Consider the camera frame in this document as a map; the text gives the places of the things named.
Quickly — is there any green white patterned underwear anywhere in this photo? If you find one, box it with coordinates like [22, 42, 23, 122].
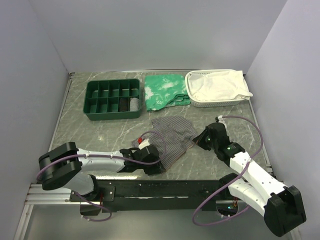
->
[144, 74, 191, 112]

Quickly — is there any green compartment organizer tray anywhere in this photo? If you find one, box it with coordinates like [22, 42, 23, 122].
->
[83, 78, 142, 121]

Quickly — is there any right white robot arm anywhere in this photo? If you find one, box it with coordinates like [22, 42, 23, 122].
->
[193, 122, 307, 237]

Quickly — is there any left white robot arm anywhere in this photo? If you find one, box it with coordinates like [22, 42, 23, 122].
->
[36, 139, 166, 201]

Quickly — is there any rolled grey striped underwear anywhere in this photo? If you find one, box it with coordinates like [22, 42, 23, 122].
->
[129, 97, 140, 112]

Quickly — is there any rolled black underwear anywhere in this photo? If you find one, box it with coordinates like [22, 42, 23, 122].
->
[118, 97, 129, 112]

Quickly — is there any white plastic basket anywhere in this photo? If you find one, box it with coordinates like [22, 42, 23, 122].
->
[184, 69, 248, 108]

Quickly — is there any white cloth in basket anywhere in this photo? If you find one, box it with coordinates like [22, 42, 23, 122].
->
[186, 69, 254, 103]

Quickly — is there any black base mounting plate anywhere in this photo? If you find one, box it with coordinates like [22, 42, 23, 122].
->
[83, 177, 228, 213]

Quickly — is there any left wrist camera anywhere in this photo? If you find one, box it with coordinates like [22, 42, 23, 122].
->
[138, 138, 151, 150]

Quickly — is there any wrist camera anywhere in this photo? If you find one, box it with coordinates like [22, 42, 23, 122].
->
[215, 115, 226, 126]
[138, 138, 151, 150]

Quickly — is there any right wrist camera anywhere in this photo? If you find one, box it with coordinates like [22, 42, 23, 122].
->
[215, 115, 226, 126]

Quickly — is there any aluminium frame rail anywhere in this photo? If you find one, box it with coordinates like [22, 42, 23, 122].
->
[24, 182, 76, 205]

